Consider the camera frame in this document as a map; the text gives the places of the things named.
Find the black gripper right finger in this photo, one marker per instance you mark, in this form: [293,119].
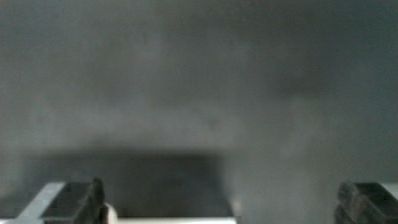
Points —
[366,203]

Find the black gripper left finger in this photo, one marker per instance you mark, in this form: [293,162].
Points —
[66,204]

